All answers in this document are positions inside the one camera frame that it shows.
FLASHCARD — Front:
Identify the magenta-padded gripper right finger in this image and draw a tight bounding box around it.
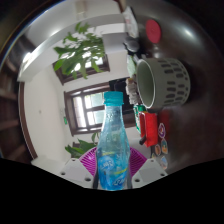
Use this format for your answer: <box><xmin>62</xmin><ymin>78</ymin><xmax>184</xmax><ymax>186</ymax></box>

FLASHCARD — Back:
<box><xmin>129</xmin><ymin>146</ymin><xmax>169</xmax><ymax>190</ymax></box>

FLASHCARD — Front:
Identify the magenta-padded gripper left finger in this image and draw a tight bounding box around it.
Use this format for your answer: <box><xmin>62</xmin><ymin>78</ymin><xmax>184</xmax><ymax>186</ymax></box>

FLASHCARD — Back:
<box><xmin>59</xmin><ymin>146</ymin><xmax>101</xmax><ymax>190</ymax></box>

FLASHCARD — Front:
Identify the clear blue-capped drink bottle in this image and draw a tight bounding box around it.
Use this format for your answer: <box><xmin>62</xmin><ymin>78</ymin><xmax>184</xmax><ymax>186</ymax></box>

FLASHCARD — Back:
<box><xmin>95</xmin><ymin>91</ymin><xmax>132</xmax><ymax>192</ymax></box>

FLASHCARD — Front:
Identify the blue round sticker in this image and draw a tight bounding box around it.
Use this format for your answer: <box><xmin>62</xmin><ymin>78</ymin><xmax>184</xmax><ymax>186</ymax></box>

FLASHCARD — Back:
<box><xmin>159</xmin><ymin>155</ymin><xmax>169</xmax><ymax>169</ymax></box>

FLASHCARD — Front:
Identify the orange round sticker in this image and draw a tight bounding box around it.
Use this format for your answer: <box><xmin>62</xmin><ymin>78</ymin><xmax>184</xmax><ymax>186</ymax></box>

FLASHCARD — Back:
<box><xmin>160</xmin><ymin>138</ymin><xmax>169</xmax><ymax>155</ymax></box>
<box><xmin>153</xmin><ymin>143</ymin><xmax>163</xmax><ymax>158</ymax></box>

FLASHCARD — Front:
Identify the small potted leafy plant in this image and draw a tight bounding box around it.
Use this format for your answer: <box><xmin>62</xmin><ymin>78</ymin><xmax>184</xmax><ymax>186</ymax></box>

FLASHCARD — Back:
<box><xmin>64</xmin><ymin>131</ymin><xmax>101</xmax><ymax>159</ymax></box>

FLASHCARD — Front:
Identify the purple round sticker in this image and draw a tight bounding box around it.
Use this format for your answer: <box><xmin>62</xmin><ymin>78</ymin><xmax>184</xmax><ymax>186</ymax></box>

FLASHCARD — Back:
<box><xmin>158</xmin><ymin>122</ymin><xmax>167</xmax><ymax>139</ymax></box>

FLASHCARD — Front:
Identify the red plastic box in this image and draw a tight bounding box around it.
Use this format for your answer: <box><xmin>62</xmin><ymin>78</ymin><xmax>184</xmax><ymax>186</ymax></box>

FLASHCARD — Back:
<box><xmin>138</xmin><ymin>111</ymin><xmax>159</xmax><ymax>148</ymax></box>

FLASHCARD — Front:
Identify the green flat tray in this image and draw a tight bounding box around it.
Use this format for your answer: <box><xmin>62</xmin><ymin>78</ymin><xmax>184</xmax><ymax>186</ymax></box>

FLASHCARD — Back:
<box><xmin>133</xmin><ymin>104</ymin><xmax>148</xmax><ymax>133</ymax></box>

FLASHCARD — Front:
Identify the brown wooden glazed door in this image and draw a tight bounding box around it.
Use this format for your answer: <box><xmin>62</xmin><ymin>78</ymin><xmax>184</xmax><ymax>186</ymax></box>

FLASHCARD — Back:
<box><xmin>63</xmin><ymin>81</ymin><xmax>111</xmax><ymax>136</ymax></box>

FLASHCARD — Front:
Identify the brown box of white packets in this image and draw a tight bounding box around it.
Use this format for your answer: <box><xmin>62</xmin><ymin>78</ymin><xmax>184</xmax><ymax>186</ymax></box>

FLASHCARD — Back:
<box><xmin>125</xmin><ymin>78</ymin><xmax>139</xmax><ymax>103</ymax></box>

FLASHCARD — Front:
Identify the grey-green patterned mug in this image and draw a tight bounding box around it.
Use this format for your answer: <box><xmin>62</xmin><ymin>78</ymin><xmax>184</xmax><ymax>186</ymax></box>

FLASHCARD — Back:
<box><xmin>134</xmin><ymin>57</ymin><xmax>192</xmax><ymax>113</ymax></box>

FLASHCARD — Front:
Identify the black office chair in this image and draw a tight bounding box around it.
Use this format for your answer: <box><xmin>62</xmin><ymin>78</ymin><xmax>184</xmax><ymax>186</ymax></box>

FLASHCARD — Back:
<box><xmin>108</xmin><ymin>77</ymin><xmax>134</xmax><ymax>114</ymax></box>

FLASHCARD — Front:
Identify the green folded cloth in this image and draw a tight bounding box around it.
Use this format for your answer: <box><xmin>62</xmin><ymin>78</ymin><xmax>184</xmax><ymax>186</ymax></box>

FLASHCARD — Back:
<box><xmin>126</xmin><ymin>54</ymin><xmax>138</xmax><ymax>78</ymax></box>

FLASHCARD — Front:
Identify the brown-framed window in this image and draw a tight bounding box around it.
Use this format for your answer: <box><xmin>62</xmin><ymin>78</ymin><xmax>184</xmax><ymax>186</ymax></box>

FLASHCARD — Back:
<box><xmin>53</xmin><ymin>54</ymin><xmax>111</xmax><ymax>86</ymax></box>

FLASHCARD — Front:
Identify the large potted leafy plant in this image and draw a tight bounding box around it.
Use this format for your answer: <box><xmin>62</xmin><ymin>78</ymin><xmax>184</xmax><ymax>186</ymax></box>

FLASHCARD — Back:
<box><xmin>53</xmin><ymin>21</ymin><xmax>129</xmax><ymax>81</ymax></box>

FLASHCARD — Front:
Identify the dark grey round object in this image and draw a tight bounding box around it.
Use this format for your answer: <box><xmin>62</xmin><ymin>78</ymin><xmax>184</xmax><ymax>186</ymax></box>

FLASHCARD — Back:
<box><xmin>123</xmin><ymin>34</ymin><xmax>140</xmax><ymax>54</ymax></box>

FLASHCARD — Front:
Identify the white printed brochure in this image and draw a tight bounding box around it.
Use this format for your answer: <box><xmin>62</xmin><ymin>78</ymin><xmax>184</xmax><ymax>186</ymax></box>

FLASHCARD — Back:
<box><xmin>121</xmin><ymin>6</ymin><xmax>139</xmax><ymax>39</ymax></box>

